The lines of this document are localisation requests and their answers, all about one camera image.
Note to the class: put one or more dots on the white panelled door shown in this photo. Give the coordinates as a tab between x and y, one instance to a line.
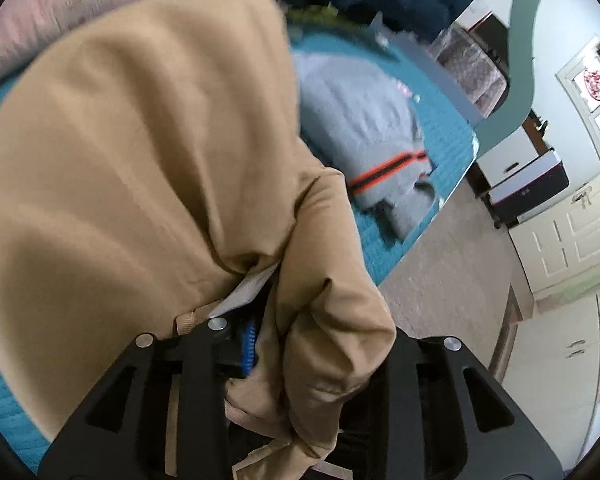
570	240

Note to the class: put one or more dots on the grey folded sweater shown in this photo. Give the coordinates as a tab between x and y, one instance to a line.
355	115

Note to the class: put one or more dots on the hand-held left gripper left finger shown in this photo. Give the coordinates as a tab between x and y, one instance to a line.
247	350

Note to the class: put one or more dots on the pink quilt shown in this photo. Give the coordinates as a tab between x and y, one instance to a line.
80	0

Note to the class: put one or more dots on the pink patterned cloth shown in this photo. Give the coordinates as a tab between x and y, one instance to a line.
472	70

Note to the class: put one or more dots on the teal quilted bed mat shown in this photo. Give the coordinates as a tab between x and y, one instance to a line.
445	125

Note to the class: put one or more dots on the white small cabinet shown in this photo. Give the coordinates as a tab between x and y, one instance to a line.
510	160

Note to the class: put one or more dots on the mint green bed frame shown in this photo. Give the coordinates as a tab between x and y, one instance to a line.
520	60

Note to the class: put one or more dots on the white low cabinet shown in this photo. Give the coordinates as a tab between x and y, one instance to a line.
555	375

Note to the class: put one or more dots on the tan jacket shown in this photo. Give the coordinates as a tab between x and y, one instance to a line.
130	160

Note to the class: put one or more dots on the yellow green cloth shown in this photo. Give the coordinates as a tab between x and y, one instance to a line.
320	17

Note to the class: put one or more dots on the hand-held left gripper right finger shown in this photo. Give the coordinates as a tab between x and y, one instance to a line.
405	385

